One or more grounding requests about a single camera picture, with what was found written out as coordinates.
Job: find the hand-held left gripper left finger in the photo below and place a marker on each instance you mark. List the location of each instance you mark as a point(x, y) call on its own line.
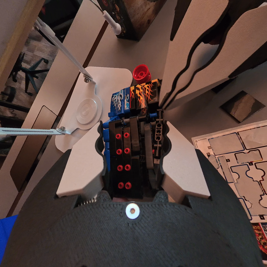
point(81, 166)

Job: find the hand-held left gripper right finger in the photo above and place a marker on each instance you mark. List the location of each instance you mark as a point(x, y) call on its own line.
point(185, 169)

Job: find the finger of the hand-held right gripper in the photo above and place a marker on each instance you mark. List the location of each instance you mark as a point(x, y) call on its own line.
point(187, 31)
point(239, 41)

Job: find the black brick beam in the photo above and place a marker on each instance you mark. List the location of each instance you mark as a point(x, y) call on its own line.
point(159, 131)

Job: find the blue black toy brick truck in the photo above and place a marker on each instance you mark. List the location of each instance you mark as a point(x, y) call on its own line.
point(125, 146)

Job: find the sticker sheet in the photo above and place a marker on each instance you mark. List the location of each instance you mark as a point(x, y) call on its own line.
point(229, 166)

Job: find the brick set box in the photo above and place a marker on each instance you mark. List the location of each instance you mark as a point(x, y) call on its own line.
point(135, 16)

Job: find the white book stand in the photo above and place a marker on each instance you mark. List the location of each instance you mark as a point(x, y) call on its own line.
point(83, 108)

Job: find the red wheel rim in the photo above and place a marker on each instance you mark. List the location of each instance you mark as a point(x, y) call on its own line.
point(141, 72)

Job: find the blue storage bin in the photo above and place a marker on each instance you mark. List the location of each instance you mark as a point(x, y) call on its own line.
point(6, 235)

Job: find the black office chair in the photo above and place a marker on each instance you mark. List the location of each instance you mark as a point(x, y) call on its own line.
point(29, 71)

